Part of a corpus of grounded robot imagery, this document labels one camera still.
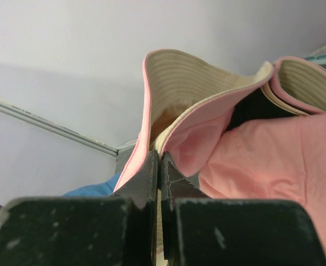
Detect beige pink stacked hats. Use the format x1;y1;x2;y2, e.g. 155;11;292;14
194;57;326;253

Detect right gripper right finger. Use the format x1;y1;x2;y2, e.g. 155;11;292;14
160;152;208;262

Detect left aluminium corner post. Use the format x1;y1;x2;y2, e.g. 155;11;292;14
0;101;118;157

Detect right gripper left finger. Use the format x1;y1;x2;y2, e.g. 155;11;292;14
114;151;158;260

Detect blue bucket hat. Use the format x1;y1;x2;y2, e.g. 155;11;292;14
63;172;121;197

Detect pink bucket hat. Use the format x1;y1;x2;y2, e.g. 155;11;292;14
116;49;274;188

